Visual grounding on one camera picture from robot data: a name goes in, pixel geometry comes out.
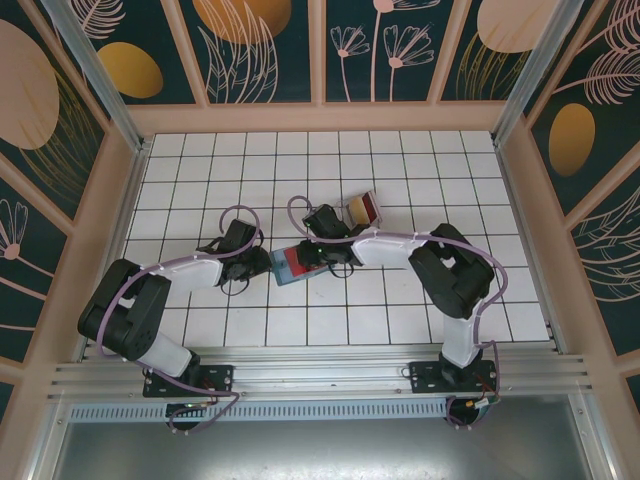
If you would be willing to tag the blue box with red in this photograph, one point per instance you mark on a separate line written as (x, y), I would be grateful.
(282, 276)

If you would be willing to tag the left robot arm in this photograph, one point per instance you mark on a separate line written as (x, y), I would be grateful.
(185, 275)

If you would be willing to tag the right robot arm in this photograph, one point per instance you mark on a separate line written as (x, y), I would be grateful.
(385, 250)

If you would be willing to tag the clear plastic card box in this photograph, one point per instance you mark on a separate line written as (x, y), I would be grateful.
(371, 226)

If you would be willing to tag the yellow credit card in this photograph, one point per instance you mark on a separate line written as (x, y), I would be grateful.
(356, 209)

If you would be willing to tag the grey metal sheet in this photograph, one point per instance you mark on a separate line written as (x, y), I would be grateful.
(320, 450)

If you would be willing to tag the small wiring connector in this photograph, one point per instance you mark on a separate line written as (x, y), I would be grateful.
(485, 404)

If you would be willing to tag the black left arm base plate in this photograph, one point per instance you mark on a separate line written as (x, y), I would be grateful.
(220, 377)

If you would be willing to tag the aluminium mounting rail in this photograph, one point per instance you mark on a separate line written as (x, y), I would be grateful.
(320, 370)

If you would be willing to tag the aluminium side rail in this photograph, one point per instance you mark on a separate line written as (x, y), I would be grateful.
(132, 195)
(525, 235)

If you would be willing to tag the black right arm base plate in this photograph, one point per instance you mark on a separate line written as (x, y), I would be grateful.
(425, 375)

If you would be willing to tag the aluminium corner post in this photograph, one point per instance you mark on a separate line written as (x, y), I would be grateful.
(530, 65)
(95, 65)

